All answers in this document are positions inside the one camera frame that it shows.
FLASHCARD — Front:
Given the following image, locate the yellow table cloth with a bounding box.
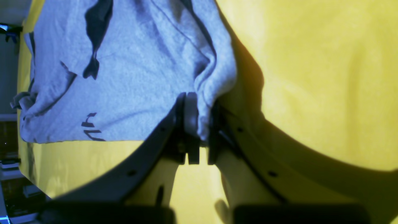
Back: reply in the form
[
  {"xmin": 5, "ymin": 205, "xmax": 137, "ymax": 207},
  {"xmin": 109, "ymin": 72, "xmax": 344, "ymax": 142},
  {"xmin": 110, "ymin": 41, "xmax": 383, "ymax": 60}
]
[{"xmin": 18, "ymin": 0, "xmax": 398, "ymax": 197}]

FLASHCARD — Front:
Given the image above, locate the grey t-shirt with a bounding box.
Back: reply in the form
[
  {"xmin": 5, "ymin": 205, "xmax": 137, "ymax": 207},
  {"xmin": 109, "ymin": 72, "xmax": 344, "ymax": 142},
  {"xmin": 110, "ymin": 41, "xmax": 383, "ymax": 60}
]
[{"xmin": 11, "ymin": 0, "xmax": 237, "ymax": 144}]

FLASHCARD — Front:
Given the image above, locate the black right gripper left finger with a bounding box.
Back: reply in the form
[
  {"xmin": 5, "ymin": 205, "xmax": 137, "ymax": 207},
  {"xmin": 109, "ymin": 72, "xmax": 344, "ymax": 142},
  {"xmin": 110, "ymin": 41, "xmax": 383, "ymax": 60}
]
[{"xmin": 37, "ymin": 92, "xmax": 200, "ymax": 224}]

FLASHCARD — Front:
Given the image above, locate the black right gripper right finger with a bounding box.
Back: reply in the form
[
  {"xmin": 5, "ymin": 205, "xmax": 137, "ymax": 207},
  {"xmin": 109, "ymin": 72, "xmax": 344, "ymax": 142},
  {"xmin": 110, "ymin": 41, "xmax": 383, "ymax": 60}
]
[{"xmin": 208, "ymin": 103, "xmax": 397, "ymax": 224}]

